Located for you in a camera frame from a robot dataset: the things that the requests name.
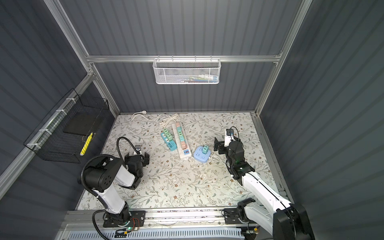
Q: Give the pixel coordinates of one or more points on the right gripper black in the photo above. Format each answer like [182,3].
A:
[220,144]

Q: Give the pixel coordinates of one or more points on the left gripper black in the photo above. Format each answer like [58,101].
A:
[144,160]

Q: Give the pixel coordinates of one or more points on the round light blue socket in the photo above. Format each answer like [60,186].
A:
[200,157]

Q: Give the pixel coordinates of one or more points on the teal blue power strip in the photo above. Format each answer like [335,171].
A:
[170,143]

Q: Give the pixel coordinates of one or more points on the long white power strip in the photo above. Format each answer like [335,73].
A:
[185,154]

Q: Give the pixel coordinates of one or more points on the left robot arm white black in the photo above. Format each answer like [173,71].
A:
[100,173]

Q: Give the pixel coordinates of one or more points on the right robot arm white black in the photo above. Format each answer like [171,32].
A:
[272,201]

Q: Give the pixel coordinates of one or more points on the floral table mat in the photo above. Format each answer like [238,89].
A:
[169,182]

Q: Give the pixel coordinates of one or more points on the yellow ruler strip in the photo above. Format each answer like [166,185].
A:
[86,144]

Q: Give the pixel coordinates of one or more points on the black foam pad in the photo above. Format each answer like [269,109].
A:
[82,124]

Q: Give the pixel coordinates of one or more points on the white vent grille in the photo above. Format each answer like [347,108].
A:
[178,234]

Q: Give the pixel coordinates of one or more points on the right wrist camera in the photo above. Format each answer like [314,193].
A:
[229,137]

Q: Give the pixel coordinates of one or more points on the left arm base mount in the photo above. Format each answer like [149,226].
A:
[125,219]

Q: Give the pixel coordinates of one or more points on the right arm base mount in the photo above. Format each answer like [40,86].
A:
[237,215]

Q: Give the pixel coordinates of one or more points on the aluminium rail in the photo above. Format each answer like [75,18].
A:
[185,216]

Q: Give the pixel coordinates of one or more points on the black wire mesh basket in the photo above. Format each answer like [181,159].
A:
[67,134]

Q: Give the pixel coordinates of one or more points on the white wire mesh basket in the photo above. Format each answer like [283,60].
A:
[192,71]

